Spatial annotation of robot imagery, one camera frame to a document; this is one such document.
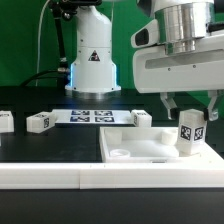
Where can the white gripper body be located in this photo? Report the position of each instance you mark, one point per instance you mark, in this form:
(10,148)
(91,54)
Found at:
(176,56)

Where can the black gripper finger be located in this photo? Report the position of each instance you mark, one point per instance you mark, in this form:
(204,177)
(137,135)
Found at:
(211,111)
(167,99)

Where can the white square tabletop part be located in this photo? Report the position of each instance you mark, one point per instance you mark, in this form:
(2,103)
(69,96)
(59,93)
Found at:
(146,145)

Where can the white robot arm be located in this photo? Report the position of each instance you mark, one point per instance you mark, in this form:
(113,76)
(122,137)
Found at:
(93,71)

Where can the white U-shaped obstacle fence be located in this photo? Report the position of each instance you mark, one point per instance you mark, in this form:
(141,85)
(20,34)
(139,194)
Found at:
(64,161)

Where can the white sheet with tags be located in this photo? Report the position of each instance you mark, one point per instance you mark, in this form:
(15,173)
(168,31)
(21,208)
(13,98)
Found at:
(78,116)

